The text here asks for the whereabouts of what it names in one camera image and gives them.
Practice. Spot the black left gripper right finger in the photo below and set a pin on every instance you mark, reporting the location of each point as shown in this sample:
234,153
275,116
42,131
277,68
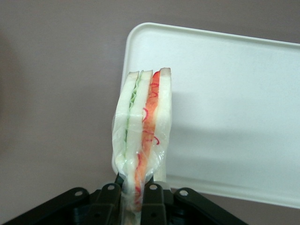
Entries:
159,206

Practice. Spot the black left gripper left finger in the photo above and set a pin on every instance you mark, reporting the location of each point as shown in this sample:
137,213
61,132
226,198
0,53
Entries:
103,206

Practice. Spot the triangle sandwich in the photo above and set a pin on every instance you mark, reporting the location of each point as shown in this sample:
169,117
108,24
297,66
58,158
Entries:
140,122

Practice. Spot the beige plastic tray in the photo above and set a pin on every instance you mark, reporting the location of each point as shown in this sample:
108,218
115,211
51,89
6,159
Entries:
234,117

